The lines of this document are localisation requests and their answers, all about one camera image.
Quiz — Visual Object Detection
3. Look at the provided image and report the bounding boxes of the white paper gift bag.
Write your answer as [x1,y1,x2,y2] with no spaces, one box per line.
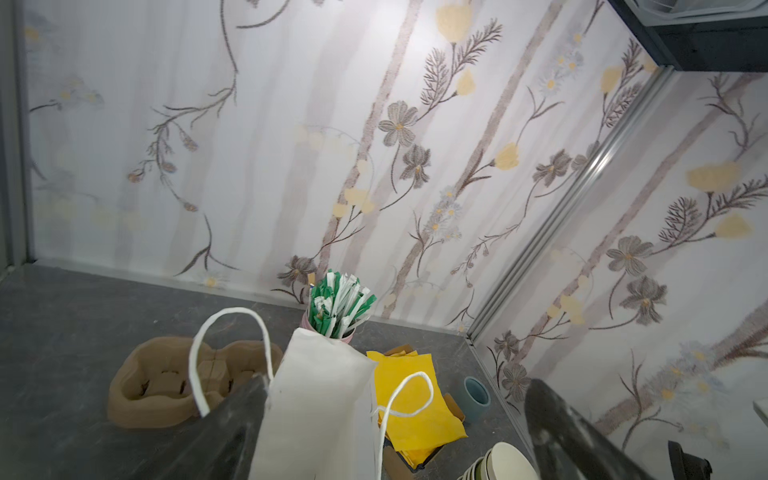
[188,307,435,480]

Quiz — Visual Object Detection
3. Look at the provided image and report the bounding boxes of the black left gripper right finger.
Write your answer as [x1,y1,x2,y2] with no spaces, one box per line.
[524,379,650,479]

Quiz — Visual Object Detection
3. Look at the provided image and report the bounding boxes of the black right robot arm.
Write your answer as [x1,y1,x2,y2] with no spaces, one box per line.
[667,441,713,480]

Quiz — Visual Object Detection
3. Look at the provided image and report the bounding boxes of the yellow paper napkin stack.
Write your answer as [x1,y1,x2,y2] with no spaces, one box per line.
[366,350,467,469]

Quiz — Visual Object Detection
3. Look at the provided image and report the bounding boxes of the stacked paper cups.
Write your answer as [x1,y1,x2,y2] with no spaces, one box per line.
[458,442,539,480]

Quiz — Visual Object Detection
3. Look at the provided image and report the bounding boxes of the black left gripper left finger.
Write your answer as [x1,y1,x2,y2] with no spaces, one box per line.
[134,375,267,480]

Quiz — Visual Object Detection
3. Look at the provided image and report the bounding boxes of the teal ceramic cup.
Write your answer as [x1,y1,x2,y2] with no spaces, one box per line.
[455,376,491,423]

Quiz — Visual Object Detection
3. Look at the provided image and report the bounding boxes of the brown pulp cup carrier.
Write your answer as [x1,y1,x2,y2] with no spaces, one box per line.
[107,337,267,429]

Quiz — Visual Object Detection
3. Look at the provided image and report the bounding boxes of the pink straw holder cup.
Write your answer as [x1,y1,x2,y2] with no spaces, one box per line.
[300,312,355,344]

